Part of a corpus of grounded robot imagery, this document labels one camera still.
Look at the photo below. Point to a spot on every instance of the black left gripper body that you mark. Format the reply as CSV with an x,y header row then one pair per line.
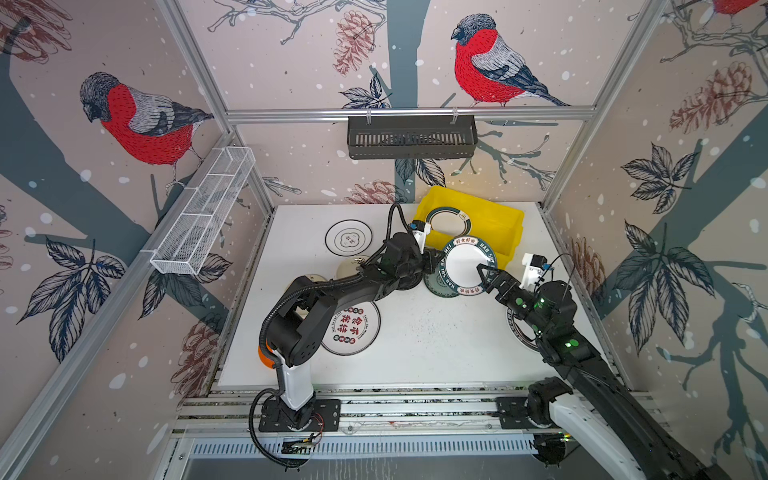
x,y
426,262

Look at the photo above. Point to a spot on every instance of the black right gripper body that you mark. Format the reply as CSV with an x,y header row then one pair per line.
x,y
521,303

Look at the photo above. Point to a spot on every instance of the white plate green red rim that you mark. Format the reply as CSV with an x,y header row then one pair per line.
x,y
514,324

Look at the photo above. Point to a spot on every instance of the white plate green lettered rim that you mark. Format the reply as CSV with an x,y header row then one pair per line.
x,y
458,268

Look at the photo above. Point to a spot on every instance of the white plate green band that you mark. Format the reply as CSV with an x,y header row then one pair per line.
x,y
449,221

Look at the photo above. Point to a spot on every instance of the white plate red green characters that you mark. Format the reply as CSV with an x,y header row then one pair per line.
x,y
353,329

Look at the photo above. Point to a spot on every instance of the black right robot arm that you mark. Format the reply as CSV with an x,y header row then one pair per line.
x,y
585,399

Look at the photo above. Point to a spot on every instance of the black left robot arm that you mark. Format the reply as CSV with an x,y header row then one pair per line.
x,y
293,330

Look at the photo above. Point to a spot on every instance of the yellow plastic bin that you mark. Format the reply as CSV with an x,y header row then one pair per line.
x,y
500,226

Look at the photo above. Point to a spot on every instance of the teal patterned small plate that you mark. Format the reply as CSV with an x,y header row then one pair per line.
x,y
435,283

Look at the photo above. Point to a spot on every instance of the cream plate black flower pattern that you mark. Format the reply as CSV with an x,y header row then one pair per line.
x,y
350,266

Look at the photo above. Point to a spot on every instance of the white plate thin green rim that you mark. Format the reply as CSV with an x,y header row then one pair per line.
x,y
349,237

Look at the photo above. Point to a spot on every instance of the cream plate red seal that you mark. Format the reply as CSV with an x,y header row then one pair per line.
x,y
315,278

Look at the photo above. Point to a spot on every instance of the orange plate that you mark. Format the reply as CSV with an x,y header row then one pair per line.
x,y
266,360

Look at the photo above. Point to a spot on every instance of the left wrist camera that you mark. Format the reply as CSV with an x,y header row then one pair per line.
x,y
420,230

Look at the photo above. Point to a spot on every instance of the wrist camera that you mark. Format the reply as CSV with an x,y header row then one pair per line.
x,y
420,230
535,267

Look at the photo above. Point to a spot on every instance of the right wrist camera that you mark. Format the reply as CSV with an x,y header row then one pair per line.
x,y
535,267

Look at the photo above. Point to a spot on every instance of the black hanging wire basket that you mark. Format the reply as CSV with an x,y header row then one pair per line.
x,y
411,137

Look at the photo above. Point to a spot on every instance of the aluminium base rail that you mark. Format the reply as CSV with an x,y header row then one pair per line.
x,y
365,423

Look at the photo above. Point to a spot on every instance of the white wire mesh basket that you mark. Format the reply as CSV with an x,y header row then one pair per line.
x,y
192,236

